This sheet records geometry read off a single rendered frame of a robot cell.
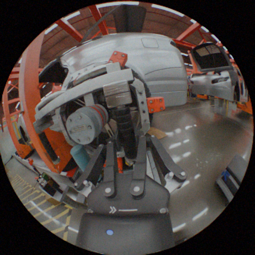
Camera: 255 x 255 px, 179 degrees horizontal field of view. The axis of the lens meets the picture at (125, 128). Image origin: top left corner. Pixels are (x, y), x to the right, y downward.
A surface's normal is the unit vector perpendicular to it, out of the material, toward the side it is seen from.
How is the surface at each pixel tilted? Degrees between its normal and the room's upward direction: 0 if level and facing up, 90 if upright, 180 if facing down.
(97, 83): 90
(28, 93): 90
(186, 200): 0
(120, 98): 90
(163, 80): 90
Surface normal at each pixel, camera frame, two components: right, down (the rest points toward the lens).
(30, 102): 0.98, -0.18
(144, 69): -0.02, 0.39
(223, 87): -0.82, 0.38
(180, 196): -0.21, -0.90
